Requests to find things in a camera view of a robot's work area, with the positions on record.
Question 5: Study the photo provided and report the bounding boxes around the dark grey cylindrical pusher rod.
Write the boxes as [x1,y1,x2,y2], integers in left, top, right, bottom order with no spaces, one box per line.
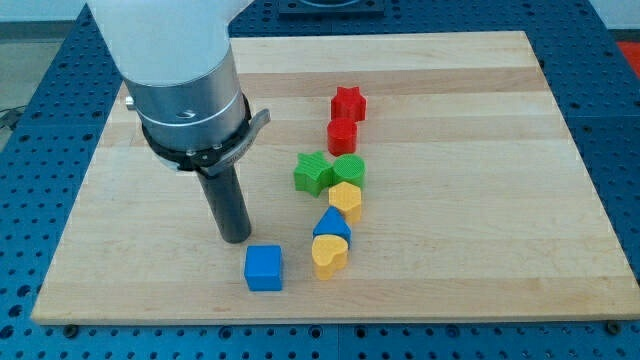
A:
[197,166,252,244]

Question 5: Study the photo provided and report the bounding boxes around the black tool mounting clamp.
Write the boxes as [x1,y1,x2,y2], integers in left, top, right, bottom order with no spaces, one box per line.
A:
[142,97,271,176]

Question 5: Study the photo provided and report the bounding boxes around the blue cube block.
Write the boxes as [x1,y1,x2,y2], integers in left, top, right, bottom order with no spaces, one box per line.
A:
[244,245,283,291]

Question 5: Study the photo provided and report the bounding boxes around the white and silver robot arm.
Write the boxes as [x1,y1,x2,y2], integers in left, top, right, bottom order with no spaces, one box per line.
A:
[87,0,270,243]

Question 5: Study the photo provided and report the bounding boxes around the yellow heart block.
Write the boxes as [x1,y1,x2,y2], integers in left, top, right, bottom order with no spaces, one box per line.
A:
[311,234,349,280]

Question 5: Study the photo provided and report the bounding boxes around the green star block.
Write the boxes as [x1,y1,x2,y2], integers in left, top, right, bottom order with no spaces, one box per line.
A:
[293,151,333,197]

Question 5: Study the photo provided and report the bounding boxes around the blue pentagon house block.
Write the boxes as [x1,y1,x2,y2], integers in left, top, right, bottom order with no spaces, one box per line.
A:
[312,206,352,246]

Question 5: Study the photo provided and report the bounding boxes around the yellow hexagon block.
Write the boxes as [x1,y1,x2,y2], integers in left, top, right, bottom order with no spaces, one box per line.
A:
[329,182,362,225]

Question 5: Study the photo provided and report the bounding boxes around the green cylinder block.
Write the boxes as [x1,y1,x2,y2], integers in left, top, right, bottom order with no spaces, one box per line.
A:
[333,154,366,187]

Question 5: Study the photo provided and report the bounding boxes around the red cylinder block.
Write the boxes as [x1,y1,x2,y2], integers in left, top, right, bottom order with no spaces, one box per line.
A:
[327,118,358,156]

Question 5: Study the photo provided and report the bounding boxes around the red star block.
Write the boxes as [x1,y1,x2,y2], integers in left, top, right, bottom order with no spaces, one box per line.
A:
[331,86,367,122]

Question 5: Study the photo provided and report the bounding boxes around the wooden work board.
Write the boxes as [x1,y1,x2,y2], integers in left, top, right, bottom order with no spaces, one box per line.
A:
[31,32,639,325]

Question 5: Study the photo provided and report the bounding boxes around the red object at right edge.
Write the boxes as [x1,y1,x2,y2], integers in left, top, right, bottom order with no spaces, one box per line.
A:
[617,41,640,77]

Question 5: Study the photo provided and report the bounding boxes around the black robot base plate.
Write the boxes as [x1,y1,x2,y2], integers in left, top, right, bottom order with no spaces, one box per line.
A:
[277,0,386,16]

